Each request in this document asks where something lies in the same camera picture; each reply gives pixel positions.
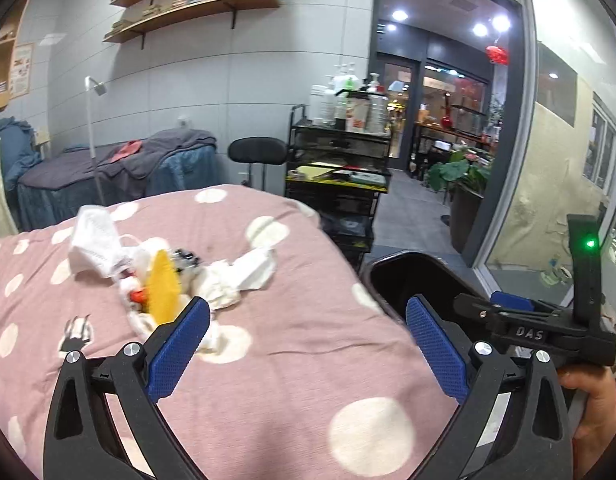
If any green label pump bottle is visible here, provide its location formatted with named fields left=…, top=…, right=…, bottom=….
left=333, top=62, right=361, bottom=91

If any white floor lamp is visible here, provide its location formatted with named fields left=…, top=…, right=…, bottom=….
left=84, top=76, right=109, bottom=206

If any red cloth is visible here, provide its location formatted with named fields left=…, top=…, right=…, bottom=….
left=110, top=141, right=141, bottom=163

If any person's right hand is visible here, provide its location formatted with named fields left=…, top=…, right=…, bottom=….
left=558, top=366, right=616, bottom=443

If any pile of blue cloth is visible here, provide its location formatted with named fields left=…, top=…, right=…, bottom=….
left=0, top=117, right=44, bottom=191

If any dark grey door frame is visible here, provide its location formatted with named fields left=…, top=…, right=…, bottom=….
left=368, top=0, right=534, bottom=266

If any yellow notepad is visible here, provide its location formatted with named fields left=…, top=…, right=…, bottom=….
left=294, top=164, right=339, bottom=181

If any pink polka-dot blanket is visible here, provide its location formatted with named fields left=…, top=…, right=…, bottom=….
left=0, top=184, right=464, bottom=480

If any wall poster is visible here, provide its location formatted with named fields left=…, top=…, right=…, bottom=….
left=10, top=42, right=35, bottom=100

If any clear plastic wrapper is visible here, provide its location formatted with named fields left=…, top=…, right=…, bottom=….
left=168, top=247, right=205, bottom=281

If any black display table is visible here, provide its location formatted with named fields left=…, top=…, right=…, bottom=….
left=413, top=120, right=494, bottom=181

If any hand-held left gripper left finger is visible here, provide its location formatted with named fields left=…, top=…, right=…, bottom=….
left=43, top=296, right=212, bottom=480

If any white face mask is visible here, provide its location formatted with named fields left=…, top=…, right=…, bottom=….
left=70, top=206, right=144, bottom=278

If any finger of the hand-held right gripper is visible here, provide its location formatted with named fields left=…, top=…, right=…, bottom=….
left=453, top=292, right=540, bottom=319
left=490, top=289, right=565, bottom=314

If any clear ribbed bottle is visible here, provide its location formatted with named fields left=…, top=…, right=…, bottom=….
left=370, top=95, right=391, bottom=133

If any red print paper cup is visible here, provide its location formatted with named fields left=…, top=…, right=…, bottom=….
left=345, top=97, right=371, bottom=133

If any yellow foam fruit net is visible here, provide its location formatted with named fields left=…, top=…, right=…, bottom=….
left=147, top=249, right=185, bottom=323

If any potted green plant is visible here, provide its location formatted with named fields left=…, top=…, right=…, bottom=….
left=428, top=152, right=494, bottom=256

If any wooden cubby shelf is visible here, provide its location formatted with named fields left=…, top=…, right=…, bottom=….
left=0, top=0, right=34, bottom=113

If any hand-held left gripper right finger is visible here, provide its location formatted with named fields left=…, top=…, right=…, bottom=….
left=405, top=295, right=575, bottom=480

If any long wooden wall shelf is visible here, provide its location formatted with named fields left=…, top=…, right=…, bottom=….
left=103, top=0, right=284, bottom=51

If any massage bed grey blanket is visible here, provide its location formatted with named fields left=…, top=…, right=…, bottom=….
left=15, top=129, right=224, bottom=231

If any black trash bin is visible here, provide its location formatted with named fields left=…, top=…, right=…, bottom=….
left=358, top=249, right=499, bottom=361

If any black trolley cart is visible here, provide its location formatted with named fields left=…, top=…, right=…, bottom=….
left=285, top=104, right=394, bottom=261

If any black stool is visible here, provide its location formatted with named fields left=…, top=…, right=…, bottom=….
left=228, top=137, right=289, bottom=191

